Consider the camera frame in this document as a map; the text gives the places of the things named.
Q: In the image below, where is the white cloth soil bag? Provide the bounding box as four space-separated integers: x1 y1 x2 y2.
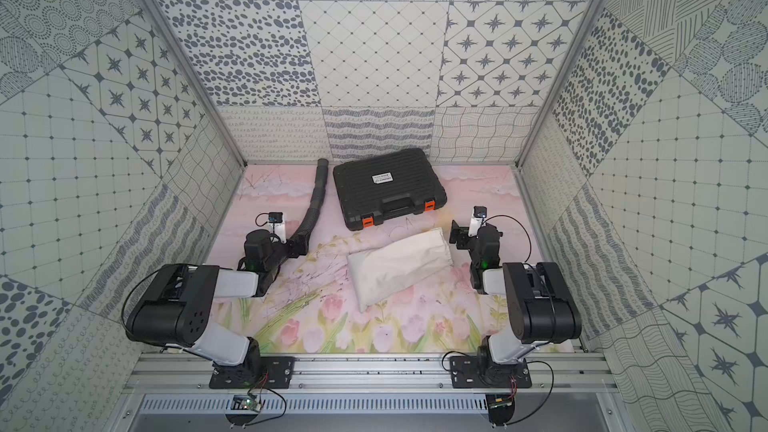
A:
347 228 453 312

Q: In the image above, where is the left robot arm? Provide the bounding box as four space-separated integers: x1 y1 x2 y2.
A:
121 227 311 382

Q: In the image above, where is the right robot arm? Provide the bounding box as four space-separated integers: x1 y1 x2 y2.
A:
449 217 582 379

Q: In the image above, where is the floral pink table mat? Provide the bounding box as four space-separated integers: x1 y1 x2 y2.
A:
211 166 541 354

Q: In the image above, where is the black plastic tool case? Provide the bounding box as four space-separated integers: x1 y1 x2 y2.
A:
333 148 447 231

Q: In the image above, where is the black corrugated hose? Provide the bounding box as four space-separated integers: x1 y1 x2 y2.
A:
287 158 331 256

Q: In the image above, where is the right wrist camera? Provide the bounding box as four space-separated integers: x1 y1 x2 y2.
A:
468 206 487 237

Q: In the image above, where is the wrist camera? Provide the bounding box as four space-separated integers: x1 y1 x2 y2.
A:
267 212 287 243
468 206 487 237

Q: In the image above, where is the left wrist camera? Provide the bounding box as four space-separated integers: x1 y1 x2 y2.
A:
267 212 287 243

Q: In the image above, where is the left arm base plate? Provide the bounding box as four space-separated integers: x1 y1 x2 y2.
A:
209 356 296 390

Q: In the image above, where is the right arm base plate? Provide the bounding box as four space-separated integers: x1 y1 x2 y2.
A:
443 354 532 389

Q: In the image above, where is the aluminium mounting rail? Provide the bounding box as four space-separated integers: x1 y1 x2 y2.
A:
125 353 618 394

